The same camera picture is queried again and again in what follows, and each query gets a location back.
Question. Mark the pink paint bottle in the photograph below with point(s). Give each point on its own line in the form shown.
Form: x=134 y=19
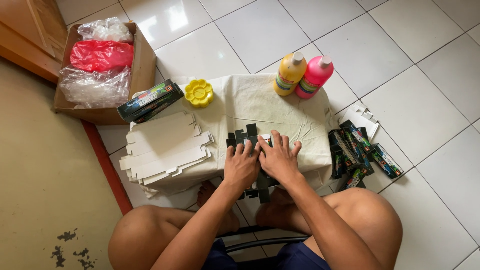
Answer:
x=314 y=78

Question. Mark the person's right hand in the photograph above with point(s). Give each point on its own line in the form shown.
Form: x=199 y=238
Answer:
x=279 y=163

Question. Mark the cream cloth table cover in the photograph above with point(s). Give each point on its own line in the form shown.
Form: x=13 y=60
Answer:
x=262 y=108

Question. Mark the person's leg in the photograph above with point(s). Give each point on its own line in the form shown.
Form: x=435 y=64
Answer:
x=360 y=221
x=146 y=236

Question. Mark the black printed flat carton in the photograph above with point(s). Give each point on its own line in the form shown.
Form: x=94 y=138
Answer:
x=165 y=105
x=144 y=98

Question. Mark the stack of white carton blanks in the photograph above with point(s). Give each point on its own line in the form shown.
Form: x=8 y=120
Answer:
x=165 y=150

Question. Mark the white flat carton sheet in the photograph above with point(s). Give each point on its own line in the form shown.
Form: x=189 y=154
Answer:
x=362 y=116

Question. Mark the yellow flower-shaped paint palette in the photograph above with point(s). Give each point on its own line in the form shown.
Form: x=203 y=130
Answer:
x=199 y=92

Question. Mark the heap of black folded boxes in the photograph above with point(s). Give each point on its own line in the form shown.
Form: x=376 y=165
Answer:
x=354 y=150

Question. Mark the dark blue shorts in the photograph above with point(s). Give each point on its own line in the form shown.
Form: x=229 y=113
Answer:
x=296 y=258

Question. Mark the person's right leg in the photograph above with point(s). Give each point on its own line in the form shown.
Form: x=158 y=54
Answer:
x=360 y=221

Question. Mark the cardboard box with plastic bags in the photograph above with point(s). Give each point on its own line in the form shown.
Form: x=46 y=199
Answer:
x=101 y=71

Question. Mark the person's left hand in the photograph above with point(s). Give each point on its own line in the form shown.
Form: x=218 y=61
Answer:
x=242 y=168

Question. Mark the yellow paint bottle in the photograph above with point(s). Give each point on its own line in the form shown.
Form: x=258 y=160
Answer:
x=288 y=75

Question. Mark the person's left leg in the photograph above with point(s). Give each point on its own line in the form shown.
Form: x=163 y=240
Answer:
x=146 y=236

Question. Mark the black carton blank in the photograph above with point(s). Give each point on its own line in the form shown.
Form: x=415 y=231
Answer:
x=262 y=189

